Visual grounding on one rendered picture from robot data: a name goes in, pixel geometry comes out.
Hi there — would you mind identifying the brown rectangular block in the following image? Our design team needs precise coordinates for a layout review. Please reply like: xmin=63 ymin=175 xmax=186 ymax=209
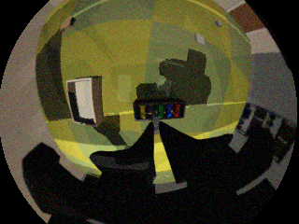
xmin=60 ymin=18 xmax=75 ymax=32

